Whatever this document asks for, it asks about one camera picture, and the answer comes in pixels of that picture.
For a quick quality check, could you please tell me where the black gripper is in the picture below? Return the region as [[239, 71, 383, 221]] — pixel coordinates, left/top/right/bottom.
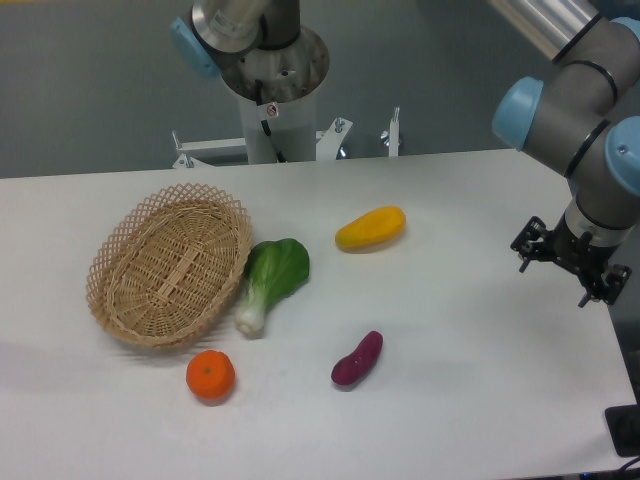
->
[[510, 212, 631, 308]]

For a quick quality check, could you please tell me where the yellow orange mango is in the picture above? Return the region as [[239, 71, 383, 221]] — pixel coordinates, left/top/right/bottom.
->
[[334, 206, 406, 251]]

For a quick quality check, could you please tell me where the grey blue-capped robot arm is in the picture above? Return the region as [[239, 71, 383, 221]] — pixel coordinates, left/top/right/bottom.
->
[[170, 1, 639, 304]]

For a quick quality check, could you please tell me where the black device at table edge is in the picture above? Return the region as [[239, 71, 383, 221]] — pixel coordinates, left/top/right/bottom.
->
[[605, 404, 639, 457]]

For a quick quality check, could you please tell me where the purple sweet potato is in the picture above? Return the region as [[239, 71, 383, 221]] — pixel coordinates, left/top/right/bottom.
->
[[331, 330, 384, 387]]

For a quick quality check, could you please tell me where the green bok choy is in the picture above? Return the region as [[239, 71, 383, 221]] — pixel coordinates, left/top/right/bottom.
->
[[235, 238, 310, 337]]

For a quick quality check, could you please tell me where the orange tangerine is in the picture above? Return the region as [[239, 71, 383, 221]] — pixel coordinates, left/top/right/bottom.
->
[[186, 350, 236, 400]]

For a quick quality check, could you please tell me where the woven wicker basket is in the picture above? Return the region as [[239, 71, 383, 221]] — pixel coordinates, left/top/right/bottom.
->
[[86, 183, 253, 349]]

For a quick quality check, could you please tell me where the white bracket with bolt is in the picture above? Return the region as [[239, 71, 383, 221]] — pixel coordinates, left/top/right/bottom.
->
[[380, 106, 401, 157]]

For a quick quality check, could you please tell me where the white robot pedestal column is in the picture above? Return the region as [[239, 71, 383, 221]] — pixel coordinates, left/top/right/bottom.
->
[[237, 94, 316, 163]]

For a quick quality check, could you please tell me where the black cable on pedestal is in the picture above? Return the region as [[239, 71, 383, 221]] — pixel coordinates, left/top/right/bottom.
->
[[253, 78, 289, 164]]

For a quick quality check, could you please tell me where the white metal base frame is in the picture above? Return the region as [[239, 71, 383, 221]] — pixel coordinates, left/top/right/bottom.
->
[[172, 117, 354, 169]]

